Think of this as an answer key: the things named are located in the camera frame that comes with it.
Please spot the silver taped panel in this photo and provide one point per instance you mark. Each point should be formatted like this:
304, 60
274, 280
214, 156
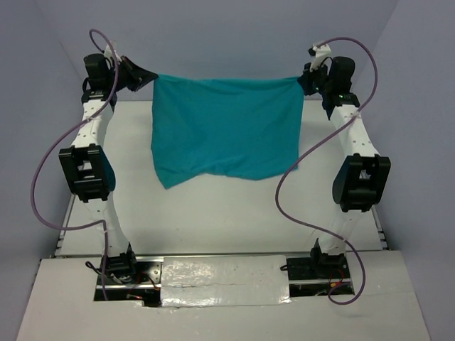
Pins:
224, 281

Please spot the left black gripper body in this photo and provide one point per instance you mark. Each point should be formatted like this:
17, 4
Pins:
126, 77

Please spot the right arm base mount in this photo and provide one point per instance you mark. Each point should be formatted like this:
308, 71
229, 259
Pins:
317, 274

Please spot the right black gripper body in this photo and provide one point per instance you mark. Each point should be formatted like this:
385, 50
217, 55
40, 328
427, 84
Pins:
318, 79

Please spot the teal t shirt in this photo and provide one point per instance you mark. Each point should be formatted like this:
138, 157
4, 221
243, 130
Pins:
248, 129

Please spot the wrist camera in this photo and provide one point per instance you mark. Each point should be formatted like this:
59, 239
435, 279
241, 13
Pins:
110, 52
318, 53

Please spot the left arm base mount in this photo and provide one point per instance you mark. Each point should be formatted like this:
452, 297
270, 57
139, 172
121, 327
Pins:
144, 285

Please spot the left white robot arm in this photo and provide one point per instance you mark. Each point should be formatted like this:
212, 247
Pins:
87, 170

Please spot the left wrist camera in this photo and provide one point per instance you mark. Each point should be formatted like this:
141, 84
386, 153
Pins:
110, 52

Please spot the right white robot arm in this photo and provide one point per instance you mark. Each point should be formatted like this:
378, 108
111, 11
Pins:
340, 72

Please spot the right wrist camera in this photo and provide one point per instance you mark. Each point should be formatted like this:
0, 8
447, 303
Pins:
318, 53

